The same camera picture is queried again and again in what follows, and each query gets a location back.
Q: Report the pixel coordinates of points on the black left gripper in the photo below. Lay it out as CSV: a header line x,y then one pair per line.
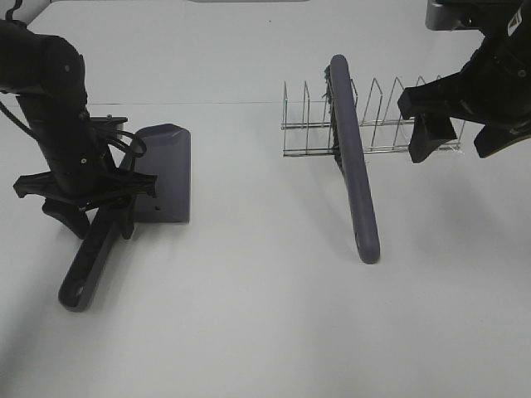
x,y
66,196

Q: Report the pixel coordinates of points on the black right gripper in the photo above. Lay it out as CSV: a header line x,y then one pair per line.
x,y
501,105

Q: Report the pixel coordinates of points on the grey plastic dustpan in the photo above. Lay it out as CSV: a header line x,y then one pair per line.
x,y
168,158

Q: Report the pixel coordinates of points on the grey hand brush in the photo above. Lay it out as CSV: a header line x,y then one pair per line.
x,y
349,155

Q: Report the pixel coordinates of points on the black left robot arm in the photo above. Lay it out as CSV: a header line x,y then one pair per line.
x,y
91,164

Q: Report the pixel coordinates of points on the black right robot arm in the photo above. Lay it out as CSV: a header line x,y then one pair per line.
x,y
505,49

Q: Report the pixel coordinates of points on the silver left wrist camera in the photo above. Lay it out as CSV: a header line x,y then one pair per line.
x,y
110,122

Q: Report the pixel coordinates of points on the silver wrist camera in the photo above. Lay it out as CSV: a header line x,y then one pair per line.
x,y
454,15
110,122

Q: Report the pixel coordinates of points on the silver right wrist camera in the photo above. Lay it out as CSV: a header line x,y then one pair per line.
x,y
454,15

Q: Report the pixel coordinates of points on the chrome wire dish rack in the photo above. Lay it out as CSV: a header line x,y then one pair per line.
x,y
308,129

